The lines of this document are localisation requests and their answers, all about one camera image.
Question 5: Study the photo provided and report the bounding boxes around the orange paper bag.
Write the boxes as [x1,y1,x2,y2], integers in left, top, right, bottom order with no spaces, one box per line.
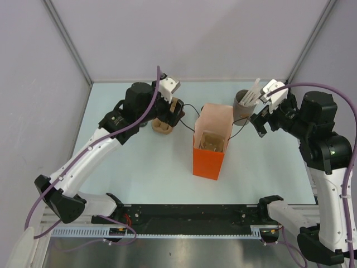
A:
[192,103,233,180]

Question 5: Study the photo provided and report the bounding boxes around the brown pulp cup carrier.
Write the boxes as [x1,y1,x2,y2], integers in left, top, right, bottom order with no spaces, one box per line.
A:
[151,96,186,136]
[199,131,224,152]

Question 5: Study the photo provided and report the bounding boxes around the aluminium frame rail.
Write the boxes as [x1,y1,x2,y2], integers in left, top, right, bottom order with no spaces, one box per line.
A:
[40,203,346,227]

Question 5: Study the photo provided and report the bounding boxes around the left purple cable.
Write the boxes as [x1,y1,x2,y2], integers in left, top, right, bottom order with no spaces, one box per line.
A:
[24,65,165,252]

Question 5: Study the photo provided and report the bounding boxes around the grey straw holder cup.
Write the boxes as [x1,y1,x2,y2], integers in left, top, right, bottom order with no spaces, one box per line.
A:
[233,90,257,126]

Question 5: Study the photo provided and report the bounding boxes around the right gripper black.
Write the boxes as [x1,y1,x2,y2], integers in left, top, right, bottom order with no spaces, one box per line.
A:
[248,94,312,140]

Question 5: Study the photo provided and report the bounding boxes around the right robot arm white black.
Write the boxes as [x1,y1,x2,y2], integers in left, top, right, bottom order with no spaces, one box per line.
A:
[250,91,356,266]

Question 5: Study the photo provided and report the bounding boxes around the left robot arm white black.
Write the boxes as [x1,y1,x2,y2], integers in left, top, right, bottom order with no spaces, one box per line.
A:
[35,77,185,223]

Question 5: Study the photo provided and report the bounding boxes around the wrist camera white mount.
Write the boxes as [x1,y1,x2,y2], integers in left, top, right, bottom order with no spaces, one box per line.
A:
[259,79,288,114]
[158,74,181,103]

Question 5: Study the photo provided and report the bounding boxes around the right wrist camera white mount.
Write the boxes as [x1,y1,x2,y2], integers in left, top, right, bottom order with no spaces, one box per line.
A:
[259,79,288,114]

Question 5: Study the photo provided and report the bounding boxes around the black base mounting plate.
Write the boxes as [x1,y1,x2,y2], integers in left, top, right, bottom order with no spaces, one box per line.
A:
[109,204,277,233]

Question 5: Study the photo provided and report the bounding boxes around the white slotted cable duct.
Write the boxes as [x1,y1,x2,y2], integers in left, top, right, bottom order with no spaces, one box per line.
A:
[51,227,261,240]

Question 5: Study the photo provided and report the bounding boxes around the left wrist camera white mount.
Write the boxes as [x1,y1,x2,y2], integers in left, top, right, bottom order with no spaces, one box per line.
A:
[158,74,181,103]

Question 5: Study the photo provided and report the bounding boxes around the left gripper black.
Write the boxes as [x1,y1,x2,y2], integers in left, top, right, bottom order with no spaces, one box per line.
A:
[137,81,184,127]

